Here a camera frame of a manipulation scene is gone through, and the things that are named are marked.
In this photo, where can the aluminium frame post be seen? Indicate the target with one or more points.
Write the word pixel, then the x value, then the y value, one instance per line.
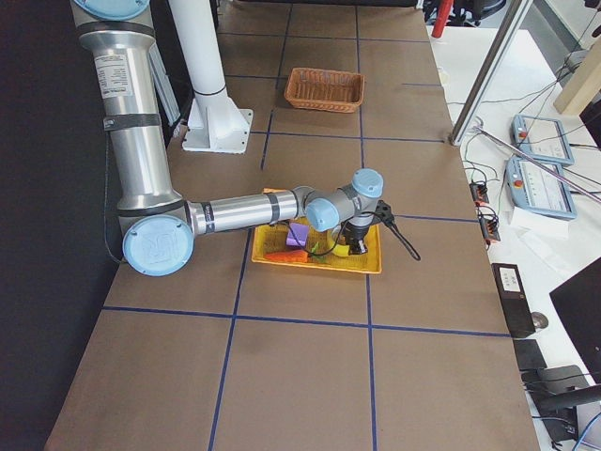
pixel 510 24

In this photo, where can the brown wicker basket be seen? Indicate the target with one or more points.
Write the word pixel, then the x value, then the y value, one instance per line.
pixel 325 90

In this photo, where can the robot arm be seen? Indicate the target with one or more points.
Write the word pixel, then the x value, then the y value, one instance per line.
pixel 160 226

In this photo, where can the orange toy carrot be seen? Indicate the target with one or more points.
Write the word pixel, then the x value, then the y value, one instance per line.
pixel 296 255

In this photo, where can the teach pendant far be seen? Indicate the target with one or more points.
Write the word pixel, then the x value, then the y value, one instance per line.
pixel 542 138

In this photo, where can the yellow woven plastic basket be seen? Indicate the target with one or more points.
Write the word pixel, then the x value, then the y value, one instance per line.
pixel 361 258

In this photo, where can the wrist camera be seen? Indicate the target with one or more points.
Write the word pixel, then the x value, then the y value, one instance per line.
pixel 383 214

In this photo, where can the teach pendant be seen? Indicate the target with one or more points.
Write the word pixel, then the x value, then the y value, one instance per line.
pixel 534 189
pixel 542 138

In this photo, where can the black monitor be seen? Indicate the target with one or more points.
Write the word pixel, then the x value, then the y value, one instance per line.
pixel 577 303

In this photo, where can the red cylinder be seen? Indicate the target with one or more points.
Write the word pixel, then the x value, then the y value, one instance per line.
pixel 443 12

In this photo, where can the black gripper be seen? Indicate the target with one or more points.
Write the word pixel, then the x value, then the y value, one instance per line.
pixel 356 233

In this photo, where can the purple foam block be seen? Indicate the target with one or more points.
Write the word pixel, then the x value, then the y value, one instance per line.
pixel 297 235

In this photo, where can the black box with label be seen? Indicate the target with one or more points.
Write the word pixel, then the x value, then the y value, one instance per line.
pixel 514 304

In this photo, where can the white mounting column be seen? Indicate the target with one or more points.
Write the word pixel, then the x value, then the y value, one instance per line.
pixel 215 123

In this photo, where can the teach pendant near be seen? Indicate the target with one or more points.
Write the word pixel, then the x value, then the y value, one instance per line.
pixel 534 189

